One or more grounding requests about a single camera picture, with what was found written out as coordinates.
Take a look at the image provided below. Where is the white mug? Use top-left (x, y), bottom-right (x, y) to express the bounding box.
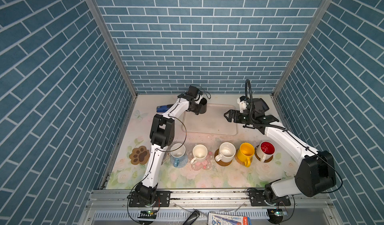
top-left (215, 142), bottom-right (236, 163)
top-left (191, 145), bottom-right (208, 165)

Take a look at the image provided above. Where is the white zigzag woven coaster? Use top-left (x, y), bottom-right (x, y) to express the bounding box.
top-left (162, 153), bottom-right (171, 165)

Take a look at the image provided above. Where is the printed paper package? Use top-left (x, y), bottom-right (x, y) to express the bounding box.
top-left (208, 213), bottom-right (252, 225)

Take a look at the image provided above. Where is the black remote handle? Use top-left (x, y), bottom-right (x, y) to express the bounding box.
top-left (183, 210), bottom-right (201, 225)

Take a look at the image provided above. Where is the grey blue woven coaster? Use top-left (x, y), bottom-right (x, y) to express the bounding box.
top-left (170, 155), bottom-right (188, 169)

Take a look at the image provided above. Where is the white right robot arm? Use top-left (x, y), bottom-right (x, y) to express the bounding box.
top-left (224, 96), bottom-right (337, 206)

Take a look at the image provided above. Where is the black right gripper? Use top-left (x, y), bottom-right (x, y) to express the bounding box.
top-left (224, 108), bottom-right (255, 126)

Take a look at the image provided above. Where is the blue black stapler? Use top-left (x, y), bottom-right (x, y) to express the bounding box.
top-left (157, 104), bottom-right (173, 114)

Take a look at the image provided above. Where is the black calculator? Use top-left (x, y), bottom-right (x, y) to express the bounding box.
top-left (253, 98), bottom-right (270, 114)

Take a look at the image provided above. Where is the yellow mug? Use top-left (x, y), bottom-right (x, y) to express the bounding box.
top-left (237, 143), bottom-right (255, 168)

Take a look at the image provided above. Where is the red interior mug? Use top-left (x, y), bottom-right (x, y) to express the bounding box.
top-left (259, 142), bottom-right (276, 155)

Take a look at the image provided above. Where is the pink flower coaster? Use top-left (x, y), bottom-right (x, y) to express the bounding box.
top-left (191, 155), bottom-right (213, 171)

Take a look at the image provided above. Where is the cork woven coaster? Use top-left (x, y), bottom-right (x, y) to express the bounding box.
top-left (235, 151), bottom-right (245, 167)

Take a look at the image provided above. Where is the dark brown round coaster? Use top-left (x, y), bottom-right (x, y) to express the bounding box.
top-left (255, 146), bottom-right (274, 163)

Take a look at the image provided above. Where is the black mug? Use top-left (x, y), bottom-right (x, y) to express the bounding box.
top-left (195, 98), bottom-right (208, 115)

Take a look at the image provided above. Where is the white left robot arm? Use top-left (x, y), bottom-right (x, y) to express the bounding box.
top-left (133, 84), bottom-right (207, 206)

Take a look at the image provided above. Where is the beige serving tray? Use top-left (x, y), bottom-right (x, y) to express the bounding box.
top-left (183, 104), bottom-right (238, 136)

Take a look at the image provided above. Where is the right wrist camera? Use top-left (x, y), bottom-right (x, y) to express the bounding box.
top-left (237, 96), bottom-right (248, 113)

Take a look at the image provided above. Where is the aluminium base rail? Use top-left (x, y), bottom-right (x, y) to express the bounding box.
top-left (79, 189), bottom-right (342, 225)

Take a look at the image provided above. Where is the paw print coaster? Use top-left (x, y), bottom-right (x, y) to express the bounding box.
top-left (129, 146), bottom-right (150, 165)

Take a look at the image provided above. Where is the light blue patterned mug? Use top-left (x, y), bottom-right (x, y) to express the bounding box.
top-left (171, 144), bottom-right (186, 158)

